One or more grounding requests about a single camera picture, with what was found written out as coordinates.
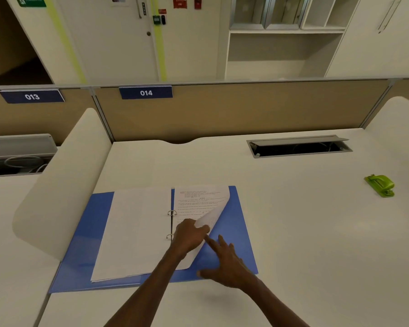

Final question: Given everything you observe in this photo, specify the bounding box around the silver cabinet handle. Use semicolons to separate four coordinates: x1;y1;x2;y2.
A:
377;0;397;31
380;0;404;34

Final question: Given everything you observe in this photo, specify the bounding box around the white door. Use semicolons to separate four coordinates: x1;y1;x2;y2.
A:
54;0;160;84

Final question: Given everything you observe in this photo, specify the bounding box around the blue folder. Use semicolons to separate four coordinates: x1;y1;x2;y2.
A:
48;185;259;294

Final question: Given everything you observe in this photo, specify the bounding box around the person's left hand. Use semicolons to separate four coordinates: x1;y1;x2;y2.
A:
170;218;211;260

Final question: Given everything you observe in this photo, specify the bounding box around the densely printed white paper sheet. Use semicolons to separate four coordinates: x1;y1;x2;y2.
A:
173;185;231;271

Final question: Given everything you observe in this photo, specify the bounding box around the green hole punch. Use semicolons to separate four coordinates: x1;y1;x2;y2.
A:
364;174;395;198

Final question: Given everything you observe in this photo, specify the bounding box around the faintly printed white paper sheet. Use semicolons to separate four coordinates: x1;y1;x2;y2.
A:
90;187;174;283

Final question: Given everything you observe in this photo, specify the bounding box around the person's left forearm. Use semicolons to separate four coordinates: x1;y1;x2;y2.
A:
104;248;188;327

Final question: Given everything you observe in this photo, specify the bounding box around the yellow-green tape strip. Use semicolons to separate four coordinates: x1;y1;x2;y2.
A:
44;0;88;85
150;0;168;82

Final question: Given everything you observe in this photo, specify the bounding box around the blue number sign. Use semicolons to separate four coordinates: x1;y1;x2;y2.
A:
118;85;174;100
0;89;65;104

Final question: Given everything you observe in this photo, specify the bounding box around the person's right forearm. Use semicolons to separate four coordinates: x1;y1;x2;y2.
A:
242;276;311;327

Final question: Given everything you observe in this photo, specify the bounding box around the white open shelf unit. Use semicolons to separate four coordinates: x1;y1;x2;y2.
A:
224;0;362;81

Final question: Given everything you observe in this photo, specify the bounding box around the white cabinet with doors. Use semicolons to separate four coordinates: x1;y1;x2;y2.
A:
325;0;409;79

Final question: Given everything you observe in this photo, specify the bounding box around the white desk divider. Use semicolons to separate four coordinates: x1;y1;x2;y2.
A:
12;108;112;261
364;96;409;164

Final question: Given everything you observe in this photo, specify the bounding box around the person's right hand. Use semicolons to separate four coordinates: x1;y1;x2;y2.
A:
196;234;257;291

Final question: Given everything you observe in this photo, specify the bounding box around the beige partition panel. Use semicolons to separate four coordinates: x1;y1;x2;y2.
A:
0;87;100;145
92;79;392;144
364;77;409;129

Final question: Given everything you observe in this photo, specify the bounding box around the grey desk cable hatch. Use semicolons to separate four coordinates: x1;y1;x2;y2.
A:
0;134;58;178
246;135;354;159

